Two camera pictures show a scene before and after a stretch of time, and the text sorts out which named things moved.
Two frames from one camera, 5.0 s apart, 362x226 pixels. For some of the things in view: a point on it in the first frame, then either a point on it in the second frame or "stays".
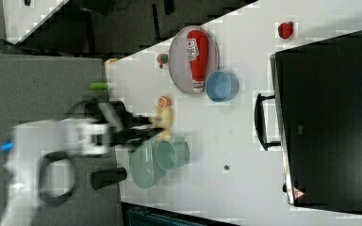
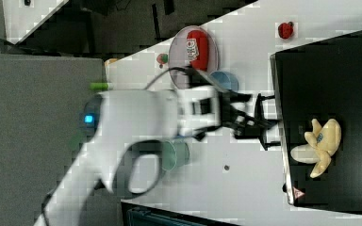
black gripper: (125, 129) to (243, 124)
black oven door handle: (260, 121) stays
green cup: (170, 154) stays
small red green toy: (162, 58) stays
